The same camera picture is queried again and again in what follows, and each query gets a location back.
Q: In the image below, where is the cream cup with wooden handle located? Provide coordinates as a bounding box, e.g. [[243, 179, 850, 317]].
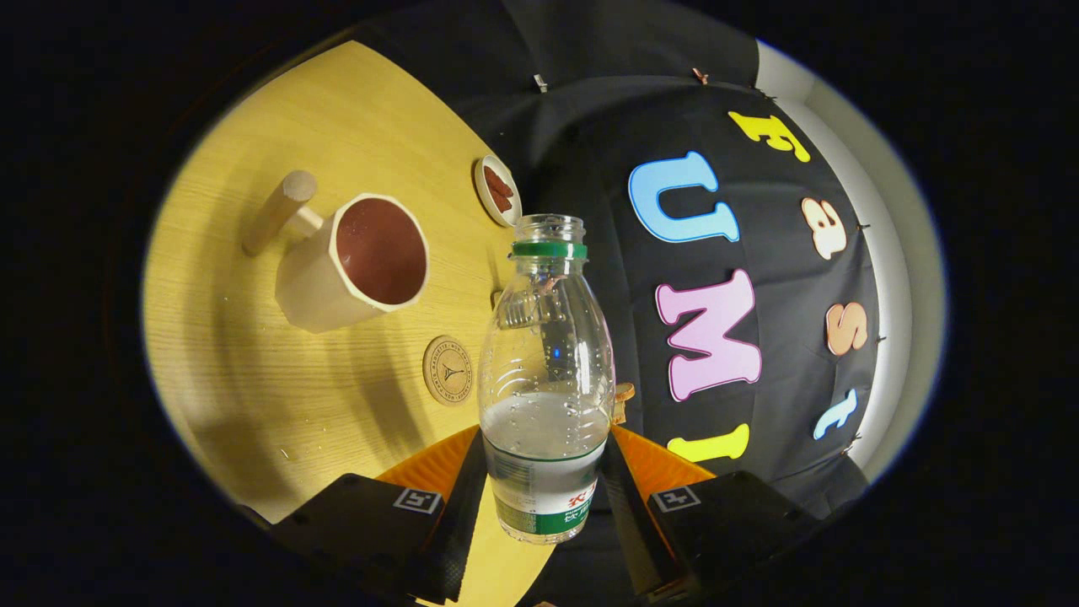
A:
[[243, 169, 431, 335]]

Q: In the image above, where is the small round plate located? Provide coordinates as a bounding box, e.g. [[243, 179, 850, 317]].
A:
[[474, 154, 523, 228]]

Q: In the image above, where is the wooden table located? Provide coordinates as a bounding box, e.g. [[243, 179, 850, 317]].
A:
[[142, 40, 557, 607]]

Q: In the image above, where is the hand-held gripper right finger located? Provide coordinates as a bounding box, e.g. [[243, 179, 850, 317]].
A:
[[600, 424, 814, 604]]

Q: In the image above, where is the clear plastic juice bottle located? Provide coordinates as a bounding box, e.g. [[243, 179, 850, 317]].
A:
[[478, 213, 617, 545]]

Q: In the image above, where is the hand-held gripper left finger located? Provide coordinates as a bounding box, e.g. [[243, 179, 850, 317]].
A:
[[274, 424, 490, 606]]

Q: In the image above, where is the round wooden coaster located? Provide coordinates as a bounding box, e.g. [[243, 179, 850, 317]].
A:
[[422, 335, 475, 407]]

